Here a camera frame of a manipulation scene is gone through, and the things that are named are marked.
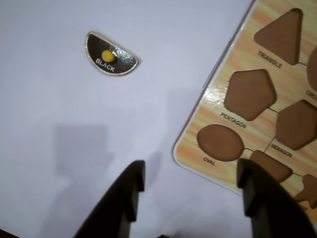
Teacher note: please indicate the black semicircle piece yellow pin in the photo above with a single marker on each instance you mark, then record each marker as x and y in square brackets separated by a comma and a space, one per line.
[123, 62]

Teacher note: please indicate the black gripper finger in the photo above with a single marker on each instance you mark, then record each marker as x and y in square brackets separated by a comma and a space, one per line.
[114, 205]
[272, 213]

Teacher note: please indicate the wooden shape puzzle board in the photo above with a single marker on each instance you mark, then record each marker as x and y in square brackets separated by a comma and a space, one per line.
[215, 129]

